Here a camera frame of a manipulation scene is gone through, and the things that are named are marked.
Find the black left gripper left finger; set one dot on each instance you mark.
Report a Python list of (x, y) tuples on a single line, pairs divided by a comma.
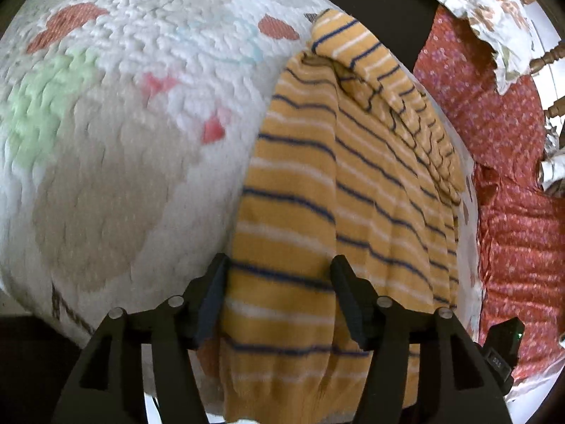
[(106, 385)]

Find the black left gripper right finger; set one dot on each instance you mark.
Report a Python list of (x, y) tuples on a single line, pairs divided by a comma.
[(424, 367)]

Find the yellow striped knit sweater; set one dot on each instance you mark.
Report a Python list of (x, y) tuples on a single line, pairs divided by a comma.
[(351, 159)]

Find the orange floral bed sheet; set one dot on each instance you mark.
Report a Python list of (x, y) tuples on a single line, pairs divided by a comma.
[(521, 229)]

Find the white quilted heart blanket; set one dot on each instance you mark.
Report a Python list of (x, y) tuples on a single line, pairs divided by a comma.
[(126, 130)]

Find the wooden headboard spindles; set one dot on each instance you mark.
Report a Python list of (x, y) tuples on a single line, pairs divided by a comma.
[(549, 80)]

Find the white floral duvet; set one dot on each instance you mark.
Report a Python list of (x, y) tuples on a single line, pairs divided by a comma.
[(481, 13)]

